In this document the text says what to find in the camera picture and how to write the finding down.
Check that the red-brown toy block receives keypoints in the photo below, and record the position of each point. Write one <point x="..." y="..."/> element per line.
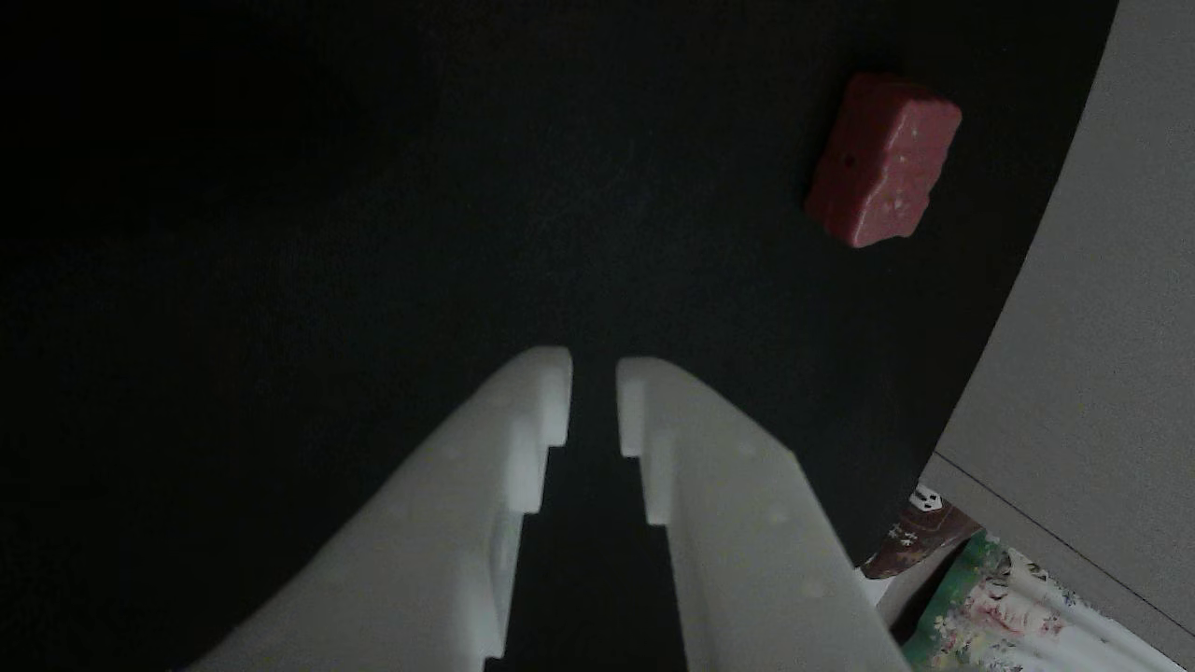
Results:
<point x="882" y="163"/>

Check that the brown patterned object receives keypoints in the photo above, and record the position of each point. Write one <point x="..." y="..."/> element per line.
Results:
<point x="920" y="541"/>

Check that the floral patterned cloth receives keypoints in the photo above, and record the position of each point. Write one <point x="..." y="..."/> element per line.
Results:
<point x="999" y="616"/>

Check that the black desk mat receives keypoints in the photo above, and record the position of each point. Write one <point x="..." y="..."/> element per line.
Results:
<point x="373" y="187"/>

